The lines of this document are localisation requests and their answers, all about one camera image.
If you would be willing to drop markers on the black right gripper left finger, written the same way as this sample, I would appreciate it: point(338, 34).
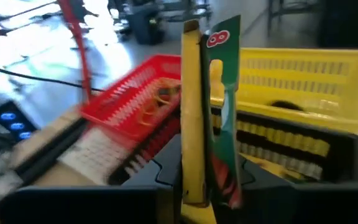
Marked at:
point(163, 168)

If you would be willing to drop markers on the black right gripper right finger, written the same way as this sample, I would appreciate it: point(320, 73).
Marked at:
point(256, 177)

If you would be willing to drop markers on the yellow green crayon box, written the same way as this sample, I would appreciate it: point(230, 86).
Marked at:
point(193, 109)

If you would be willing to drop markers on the red plastic basket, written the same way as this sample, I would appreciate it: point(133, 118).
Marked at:
point(120, 102)

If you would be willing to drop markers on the black plastic basket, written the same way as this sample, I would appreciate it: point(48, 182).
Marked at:
point(337, 155)

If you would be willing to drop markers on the yellow plastic basket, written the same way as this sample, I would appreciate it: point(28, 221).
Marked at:
point(291, 90)

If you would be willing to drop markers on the small white shelf table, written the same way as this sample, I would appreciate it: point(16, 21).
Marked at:
point(95, 155)

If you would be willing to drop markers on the black bin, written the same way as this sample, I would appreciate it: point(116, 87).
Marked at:
point(148, 28)

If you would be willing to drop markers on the dark device with blue lights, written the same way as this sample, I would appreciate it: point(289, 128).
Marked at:
point(14, 124)

